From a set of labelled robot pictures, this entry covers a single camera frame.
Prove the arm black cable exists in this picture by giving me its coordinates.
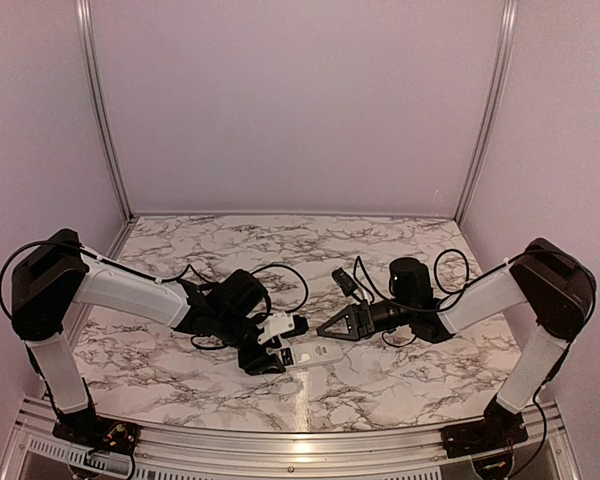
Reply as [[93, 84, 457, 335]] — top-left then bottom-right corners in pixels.
[[177, 264, 310, 351], [353, 249, 474, 347]]

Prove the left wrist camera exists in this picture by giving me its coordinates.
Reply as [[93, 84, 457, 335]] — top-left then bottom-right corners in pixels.
[[258, 313, 309, 345]]

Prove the front aluminium rail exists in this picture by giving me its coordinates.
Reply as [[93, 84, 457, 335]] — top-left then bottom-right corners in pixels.
[[0, 398, 582, 479]]

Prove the white remote control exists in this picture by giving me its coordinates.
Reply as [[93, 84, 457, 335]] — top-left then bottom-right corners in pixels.
[[276, 342, 344, 369]]

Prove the left aluminium frame post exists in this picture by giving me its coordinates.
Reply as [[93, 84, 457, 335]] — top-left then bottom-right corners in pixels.
[[75, 0, 134, 222]]

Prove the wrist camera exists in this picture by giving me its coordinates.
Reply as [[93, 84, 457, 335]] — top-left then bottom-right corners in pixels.
[[258, 313, 309, 345], [331, 268, 366, 303]]

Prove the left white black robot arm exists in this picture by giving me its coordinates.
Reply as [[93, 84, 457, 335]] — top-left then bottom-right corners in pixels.
[[0, 229, 285, 445]]

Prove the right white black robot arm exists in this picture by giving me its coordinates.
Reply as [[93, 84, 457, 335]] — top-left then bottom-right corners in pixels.
[[317, 238, 597, 448]]

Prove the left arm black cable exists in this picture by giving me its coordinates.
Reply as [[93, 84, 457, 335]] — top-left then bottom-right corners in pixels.
[[177, 264, 310, 351]]

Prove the right aluminium frame post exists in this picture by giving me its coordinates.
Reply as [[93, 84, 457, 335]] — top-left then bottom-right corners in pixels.
[[454, 0, 520, 226]]

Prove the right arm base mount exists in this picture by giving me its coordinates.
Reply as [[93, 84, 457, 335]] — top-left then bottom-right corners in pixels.
[[441, 419, 529, 458]]

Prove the aluminium frame post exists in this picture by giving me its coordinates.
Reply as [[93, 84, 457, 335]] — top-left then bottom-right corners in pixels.
[[75, 0, 134, 222], [454, 0, 520, 226]]

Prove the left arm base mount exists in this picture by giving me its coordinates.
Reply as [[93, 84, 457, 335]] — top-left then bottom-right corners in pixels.
[[52, 417, 140, 455]]

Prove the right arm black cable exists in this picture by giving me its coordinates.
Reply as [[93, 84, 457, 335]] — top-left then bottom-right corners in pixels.
[[353, 249, 474, 347]]

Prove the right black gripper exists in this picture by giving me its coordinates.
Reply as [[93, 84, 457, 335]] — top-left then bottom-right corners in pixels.
[[317, 297, 415, 341]]

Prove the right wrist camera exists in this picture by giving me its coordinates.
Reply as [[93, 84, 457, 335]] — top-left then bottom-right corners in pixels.
[[331, 268, 366, 303]]

